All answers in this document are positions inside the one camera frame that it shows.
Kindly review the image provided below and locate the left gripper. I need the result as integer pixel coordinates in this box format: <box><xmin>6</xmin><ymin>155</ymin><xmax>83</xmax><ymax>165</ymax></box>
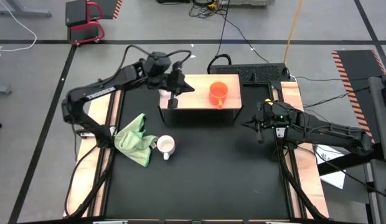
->
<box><xmin>166</xmin><ymin>70</ymin><xmax>195</xmax><ymax>110</ymax></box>

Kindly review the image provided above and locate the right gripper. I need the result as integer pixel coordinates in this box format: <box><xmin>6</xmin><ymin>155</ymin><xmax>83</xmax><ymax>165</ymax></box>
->
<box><xmin>241</xmin><ymin>101</ymin><xmax>276</xmax><ymax>144</ymax></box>

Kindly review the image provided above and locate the clear plastic cup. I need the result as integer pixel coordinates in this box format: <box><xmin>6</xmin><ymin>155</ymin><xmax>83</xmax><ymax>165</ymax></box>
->
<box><xmin>158</xmin><ymin>88</ymin><xmax>172</xmax><ymax>101</ymax></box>

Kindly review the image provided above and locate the orange plastic mug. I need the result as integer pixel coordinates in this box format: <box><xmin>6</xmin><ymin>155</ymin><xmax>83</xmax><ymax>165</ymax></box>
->
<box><xmin>208</xmin><ymin>82</ymin><xmax>228</xmax><ymax>110</ymax></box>

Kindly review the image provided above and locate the grey white patterned mug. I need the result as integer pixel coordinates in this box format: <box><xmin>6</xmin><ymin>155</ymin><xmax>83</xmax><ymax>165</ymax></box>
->
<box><xmin>156</xmin><ymin>134</ymin><xmax>176</xmax><ymax>161</ymax></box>

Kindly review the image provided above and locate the wooden table side panel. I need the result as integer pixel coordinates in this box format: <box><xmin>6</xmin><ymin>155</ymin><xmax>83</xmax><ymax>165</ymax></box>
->
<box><xmin>64</xmin><ymin>81</ymin><xmax>123</xmax><ymax>218</ymax></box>
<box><xmin>273</xmin><ymin>81</ymin><xmax>330</xmax><ymax>218</ymax></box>

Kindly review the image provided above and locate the green microfibre cloth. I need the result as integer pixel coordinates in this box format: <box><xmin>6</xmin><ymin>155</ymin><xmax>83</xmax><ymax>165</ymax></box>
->
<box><xmin>114</xmin><ymin>113</ymin><xmax>159</xmax><ymax>168</ymax></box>

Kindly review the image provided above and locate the white paper sheet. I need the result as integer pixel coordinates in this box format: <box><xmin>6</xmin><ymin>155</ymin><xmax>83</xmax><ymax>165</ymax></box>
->
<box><xmin>314</xmin><ymin>142</ymin><xmax>347</xmax><ymax>190</ymax></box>

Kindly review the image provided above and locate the black metal beam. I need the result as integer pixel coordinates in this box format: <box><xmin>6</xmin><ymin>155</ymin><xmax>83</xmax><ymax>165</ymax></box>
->
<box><xmin>317</xmin><ymin>142</ymin><xmax>384</xmax><ymax>177</ymax></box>

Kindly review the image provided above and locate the grey metal box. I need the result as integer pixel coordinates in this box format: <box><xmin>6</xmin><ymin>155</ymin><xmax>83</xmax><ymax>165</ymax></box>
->
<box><xmin>220</xmin><ymin>0</ymin><xmax>276</xmax><ymax>7</ymax></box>

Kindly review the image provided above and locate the black orange striped mat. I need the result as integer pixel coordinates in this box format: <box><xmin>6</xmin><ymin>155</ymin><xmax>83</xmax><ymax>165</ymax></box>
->
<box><xmin>331</xmin><ymin>49</ymin><xmax>386</xmax><ymax>147</ymax></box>
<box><xmin>93</xmin><ymin>0</ymin><xmax>123</xmax><ymax>20</ymax></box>

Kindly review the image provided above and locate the red black step stool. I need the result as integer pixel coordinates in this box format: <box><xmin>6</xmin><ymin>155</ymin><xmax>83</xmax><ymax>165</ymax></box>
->
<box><xmin>65</xmin><ymin>0</ymin><xmax>106</xmax><ymax>46</ymax></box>

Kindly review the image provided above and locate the grey metal floor stand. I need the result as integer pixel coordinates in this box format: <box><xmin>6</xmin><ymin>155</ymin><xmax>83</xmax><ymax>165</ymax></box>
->
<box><xmin>0</xmin><ymin>0</ymin><xmax>52</xmax><ymax>18</ymax></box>

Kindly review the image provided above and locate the wooden shelf black frame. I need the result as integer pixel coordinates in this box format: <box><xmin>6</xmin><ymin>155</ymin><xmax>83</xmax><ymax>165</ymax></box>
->
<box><xmin>158</xmin><ymin>70</ymin><xmax>245</xmax><ymax>125</ymax></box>

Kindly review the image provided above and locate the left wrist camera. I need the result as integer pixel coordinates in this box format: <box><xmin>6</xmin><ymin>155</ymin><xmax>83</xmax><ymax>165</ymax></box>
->
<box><xmin>171</xmin><ymin>61</ymin><xmax>184</xmax><ymax>77</ymax></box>

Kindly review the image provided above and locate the thick black power cable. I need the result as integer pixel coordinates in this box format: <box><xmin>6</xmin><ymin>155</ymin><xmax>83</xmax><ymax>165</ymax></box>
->
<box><xmin>207</xmin><ymin>0</ymin><xmax>233</xmax><ymax>75</ymax></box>

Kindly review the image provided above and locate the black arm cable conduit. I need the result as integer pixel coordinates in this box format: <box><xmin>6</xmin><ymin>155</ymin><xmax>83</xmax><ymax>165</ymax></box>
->
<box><xmin>278</xmin><ymin>149</ymin><xmax>329</xmax><ymax>220</ymax></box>
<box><xmin>64</xmin><ymin>146</ymin><xmax>116</xmax><ymax>218</ymax></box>

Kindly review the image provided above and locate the black cable bundle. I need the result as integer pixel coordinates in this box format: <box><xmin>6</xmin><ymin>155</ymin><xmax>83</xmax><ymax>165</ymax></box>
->
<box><xmin>188</xmin><ymin>0</ymin><xmax>228</xmax><ymax>19</ymax></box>

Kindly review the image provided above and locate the yellow cable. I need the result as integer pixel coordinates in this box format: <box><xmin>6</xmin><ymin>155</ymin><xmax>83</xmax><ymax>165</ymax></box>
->
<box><xmin>283</xmin><ymin>0</ymin><xmax>304</xmax><ymax>65</ymax></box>

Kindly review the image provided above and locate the black aluminium table frame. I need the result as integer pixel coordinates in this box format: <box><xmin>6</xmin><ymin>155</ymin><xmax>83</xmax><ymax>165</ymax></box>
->
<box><xmin>64</xmin><ymin>70</ymin><xmax>331</xmax><ymax>224</ymax></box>

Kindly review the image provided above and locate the white floor cable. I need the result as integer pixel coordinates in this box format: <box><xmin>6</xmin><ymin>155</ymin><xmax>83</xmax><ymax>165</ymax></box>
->
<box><xmin>0</xmin><ymin>0</ymin><xmax>38</xmax><ymax>53</ymax></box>

